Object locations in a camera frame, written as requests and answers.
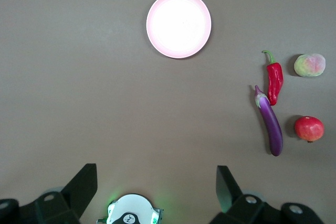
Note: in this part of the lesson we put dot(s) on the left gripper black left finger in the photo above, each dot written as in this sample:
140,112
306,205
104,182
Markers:
60,208

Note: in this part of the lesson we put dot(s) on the brown table cloth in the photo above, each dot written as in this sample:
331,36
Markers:
78,77

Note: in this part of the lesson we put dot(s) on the pink green peach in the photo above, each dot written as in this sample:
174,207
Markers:
309,65

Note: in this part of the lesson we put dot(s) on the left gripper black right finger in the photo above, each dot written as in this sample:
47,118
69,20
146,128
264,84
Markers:
244,211

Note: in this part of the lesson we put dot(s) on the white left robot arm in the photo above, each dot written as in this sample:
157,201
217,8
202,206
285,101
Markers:
131,205

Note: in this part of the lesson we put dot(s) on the red apple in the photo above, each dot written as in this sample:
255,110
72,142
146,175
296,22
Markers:
309,128

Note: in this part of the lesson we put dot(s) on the pink round plate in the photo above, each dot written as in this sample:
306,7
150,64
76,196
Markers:
178,24

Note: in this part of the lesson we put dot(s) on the red chili pepper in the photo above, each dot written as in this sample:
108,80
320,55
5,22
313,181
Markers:
274,82

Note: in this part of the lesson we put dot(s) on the purple eggplant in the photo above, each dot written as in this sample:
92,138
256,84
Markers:
271,124

